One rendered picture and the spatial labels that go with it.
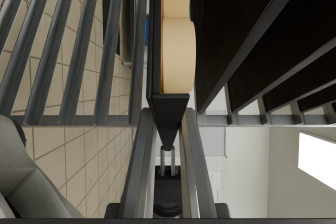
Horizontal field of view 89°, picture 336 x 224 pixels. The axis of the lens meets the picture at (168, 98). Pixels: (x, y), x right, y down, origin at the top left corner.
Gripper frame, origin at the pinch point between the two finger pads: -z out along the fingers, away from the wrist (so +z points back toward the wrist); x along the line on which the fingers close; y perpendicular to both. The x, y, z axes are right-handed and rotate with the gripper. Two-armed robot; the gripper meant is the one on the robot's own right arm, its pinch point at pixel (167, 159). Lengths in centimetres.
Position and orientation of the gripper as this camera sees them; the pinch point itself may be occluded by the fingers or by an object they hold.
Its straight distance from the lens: 41.5
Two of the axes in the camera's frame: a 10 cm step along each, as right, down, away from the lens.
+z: 0.0, 9.8, 1.8
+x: 10.0, 0.0, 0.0
